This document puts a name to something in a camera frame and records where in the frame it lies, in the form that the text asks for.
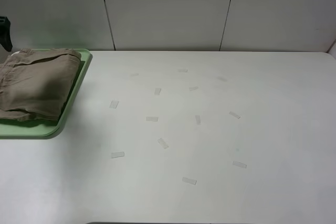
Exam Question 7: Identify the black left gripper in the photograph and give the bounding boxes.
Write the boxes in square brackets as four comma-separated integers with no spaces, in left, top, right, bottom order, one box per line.
[0,16,13,51]

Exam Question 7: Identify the khaki shorts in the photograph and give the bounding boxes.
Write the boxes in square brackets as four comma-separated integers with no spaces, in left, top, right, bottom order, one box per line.
[1,49,81,122]

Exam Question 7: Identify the green plastic tray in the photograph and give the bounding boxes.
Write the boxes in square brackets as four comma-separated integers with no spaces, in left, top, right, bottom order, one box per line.
[1,49,92,140]

